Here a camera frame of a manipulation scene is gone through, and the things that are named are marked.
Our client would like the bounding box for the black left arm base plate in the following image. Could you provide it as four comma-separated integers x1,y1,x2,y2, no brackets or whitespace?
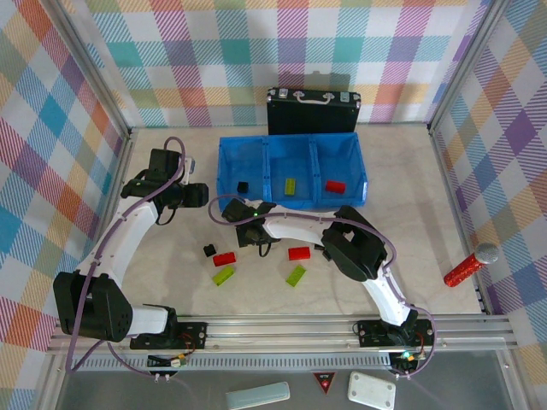
129,320,209,350

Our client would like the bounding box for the black case with handle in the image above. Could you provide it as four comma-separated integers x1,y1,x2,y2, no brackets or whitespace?
265,87,362,136

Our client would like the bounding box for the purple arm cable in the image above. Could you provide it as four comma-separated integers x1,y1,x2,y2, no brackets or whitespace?
63,136,189,381
208,194,438,381

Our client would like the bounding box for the aluminium frame post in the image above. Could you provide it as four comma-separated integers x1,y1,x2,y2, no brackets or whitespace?
426,0,512,133
40,0,133,140

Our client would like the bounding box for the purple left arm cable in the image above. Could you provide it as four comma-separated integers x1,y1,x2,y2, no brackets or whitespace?
63,136,189,381

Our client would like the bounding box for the red glitter toy microphone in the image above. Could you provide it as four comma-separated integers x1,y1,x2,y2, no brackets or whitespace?
443,242,501,288

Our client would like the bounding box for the slotted grey cable duct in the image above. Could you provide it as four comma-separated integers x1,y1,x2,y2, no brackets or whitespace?
68,357,392,372

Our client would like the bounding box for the white rectangular box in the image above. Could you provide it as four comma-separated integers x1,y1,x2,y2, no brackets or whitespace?
348,371,397,410

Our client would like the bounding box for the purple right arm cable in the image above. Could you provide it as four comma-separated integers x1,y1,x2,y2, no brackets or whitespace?
208,194,438,381

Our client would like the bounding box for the aluminium mounting rail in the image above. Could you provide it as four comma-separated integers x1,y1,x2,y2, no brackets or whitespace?
46,315,514,355

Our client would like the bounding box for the blue plastic bin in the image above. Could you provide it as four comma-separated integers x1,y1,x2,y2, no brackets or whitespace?
311,132,368,207
264,134,320,206
215,134,273,211

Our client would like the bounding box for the red triangle sign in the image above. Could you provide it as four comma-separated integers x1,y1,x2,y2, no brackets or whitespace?
311,371,338,395

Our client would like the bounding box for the aluminium side rail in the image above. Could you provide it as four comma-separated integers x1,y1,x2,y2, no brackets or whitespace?
76,127,138,319
428,123,491,317

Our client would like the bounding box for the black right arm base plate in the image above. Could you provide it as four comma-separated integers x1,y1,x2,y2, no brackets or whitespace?
356,318,437,348

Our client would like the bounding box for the grey blue flat bar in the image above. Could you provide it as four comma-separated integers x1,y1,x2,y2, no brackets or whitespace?
225,381,291,410

